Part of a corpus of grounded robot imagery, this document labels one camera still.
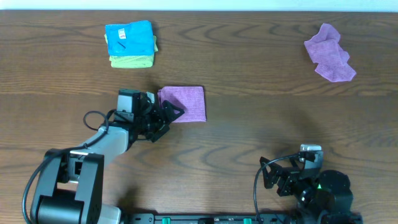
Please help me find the folded green cloth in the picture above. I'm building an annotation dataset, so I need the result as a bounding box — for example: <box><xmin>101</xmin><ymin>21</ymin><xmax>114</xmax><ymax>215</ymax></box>
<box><xmin>104</xmin><ymin>35</ymin><xmax>158</xmax><ymax>68</ymax></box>

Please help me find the folded blue cloth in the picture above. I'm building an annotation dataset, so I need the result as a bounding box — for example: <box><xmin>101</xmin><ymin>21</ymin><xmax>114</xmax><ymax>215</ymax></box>
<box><xmin>105</xmin><ymin>21</ymin><xmax>155</xmax><ymax>57</ymax></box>

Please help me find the purple cloth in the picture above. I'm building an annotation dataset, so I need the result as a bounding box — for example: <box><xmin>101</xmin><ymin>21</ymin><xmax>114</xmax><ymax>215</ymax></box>
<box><xmin>304</xmin><ymin>23</ymin><xmax>356</xmax><ymax>83</ymax></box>
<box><xmin>157</xmin><ymin>86</ymin><xmax>206</xmax><ymax>123</ymax></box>

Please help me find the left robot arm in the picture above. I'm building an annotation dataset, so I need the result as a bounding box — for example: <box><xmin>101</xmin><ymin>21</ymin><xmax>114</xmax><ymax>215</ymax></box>
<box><xmin>22</xmin><ymin>89</ymin><xmax>184</xmax><ymax>224</ymax></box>

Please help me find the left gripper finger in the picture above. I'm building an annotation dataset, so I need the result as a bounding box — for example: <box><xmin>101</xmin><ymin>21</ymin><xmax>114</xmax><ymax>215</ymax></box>
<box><xmin>161</xmin><ymin>100</ymin><xmax>185</xmax><ymax>123</ymax></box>
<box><xmin>146</xmin><ymin>125</ymin><xmax>170</xmax><ymax>142</ymax></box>

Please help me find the crumpled purple cloth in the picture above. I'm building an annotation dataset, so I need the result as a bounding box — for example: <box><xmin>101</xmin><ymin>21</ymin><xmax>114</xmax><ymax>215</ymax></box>
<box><xmin>304</xmin><ymin>23</ymin><xmax>356</xmax><ymax>83</ymax></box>

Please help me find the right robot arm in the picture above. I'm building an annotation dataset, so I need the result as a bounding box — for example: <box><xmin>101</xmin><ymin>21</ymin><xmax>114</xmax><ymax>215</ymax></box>
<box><xmin>253</xmin><ymin>152</ymin><xmax>363</xmax><ymax>224</ymax></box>

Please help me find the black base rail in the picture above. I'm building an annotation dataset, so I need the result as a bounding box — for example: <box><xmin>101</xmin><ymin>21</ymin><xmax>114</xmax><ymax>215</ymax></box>
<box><xmin>120</xmin><ymin>212</ymin><xmax>303</xmax><ymax>224</ymax></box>

